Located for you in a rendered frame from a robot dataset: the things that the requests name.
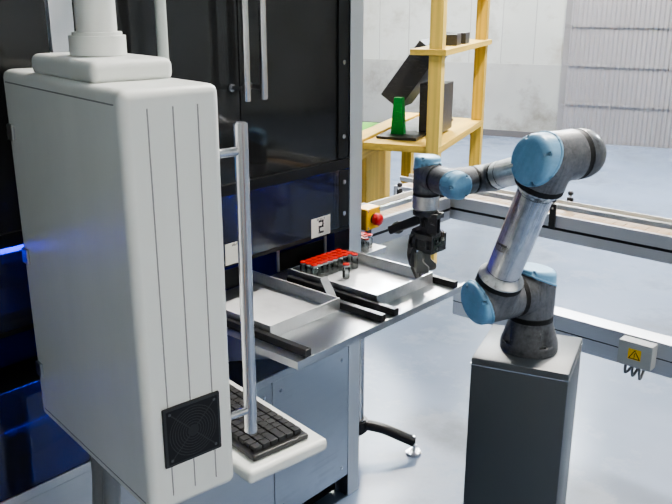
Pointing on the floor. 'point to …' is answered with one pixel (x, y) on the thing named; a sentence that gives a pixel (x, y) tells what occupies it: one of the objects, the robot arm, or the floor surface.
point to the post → (349, 239)
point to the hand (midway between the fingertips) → (416, 275)
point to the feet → (391, 434)
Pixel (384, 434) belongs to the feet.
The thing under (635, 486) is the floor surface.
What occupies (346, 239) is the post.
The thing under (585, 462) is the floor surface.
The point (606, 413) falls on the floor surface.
